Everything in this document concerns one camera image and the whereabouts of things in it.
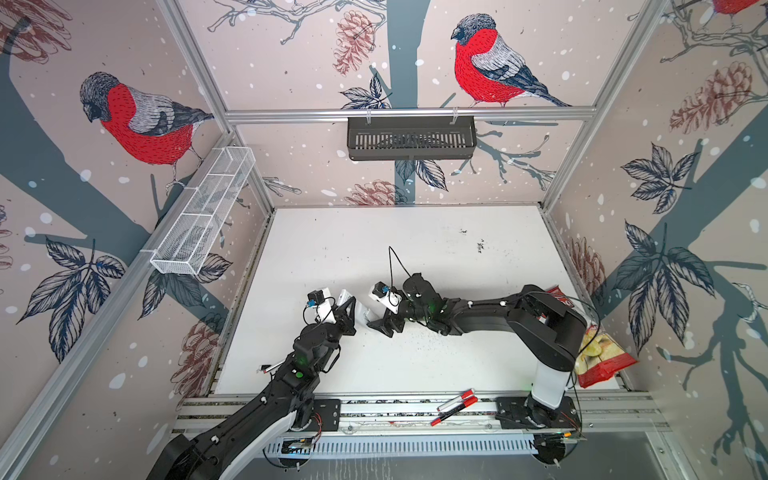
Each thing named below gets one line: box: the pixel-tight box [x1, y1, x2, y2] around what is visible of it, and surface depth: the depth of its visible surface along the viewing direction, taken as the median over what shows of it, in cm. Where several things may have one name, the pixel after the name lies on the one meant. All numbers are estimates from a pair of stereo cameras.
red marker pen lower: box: [430, 395, 478, 427], surface depth 77 cm
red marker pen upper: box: [436, 388, 475, 411], surface depth 79 cm
